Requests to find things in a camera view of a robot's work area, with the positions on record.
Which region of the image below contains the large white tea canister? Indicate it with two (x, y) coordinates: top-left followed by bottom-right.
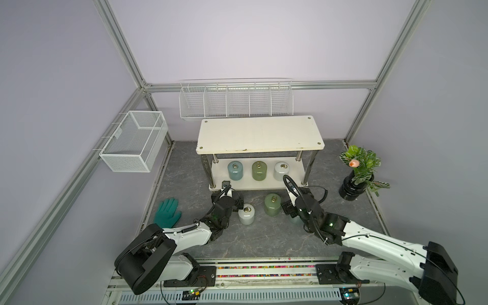
(238, 204), (255, 226)

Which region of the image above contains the large green tea canister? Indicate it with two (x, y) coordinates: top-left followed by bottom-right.
(264, 193), (282, 217)

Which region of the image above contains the small blue tea canister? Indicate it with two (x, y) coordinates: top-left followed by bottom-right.
(227, 161), (243, 181)

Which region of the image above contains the large light blue tea canister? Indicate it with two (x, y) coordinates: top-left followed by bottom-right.
(291, 216), (302, 224)

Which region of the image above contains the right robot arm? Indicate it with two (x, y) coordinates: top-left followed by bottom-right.
(282, 175), (466, 304)

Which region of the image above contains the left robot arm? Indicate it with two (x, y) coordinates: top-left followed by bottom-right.
(114, 186), (244, 296)

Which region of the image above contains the small white tea canister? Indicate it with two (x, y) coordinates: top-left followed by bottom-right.
(273, 161), (291, 181)

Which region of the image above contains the small green tea canister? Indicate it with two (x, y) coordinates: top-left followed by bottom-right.
(252, 161), (268, 181)

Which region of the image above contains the white two-tier shelf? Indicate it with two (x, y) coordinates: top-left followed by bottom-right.
(196, 115), (325, 191)

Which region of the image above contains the green rubber glove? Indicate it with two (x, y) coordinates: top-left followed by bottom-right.
(154, 198), (182, 228)

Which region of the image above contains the potted plant with pink flower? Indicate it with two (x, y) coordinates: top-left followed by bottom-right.
(339, 145), (391, 201)

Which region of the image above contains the white mesh basket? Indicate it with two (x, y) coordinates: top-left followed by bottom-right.
(99, 111), (168, 173)

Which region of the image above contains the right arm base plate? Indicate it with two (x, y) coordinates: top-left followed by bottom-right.
(315, 264), (371, 287)

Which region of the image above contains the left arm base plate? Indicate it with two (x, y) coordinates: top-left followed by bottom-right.
(163, 266), (217, 288)

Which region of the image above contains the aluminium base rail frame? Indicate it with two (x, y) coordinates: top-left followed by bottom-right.
(102, 258), (425, 304)

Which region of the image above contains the white slotted cable duct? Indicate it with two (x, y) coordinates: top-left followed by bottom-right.
(116, 288), (342, 304)

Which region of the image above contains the white wire divided basket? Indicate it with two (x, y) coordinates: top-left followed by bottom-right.
(179, 79), (294, 120)

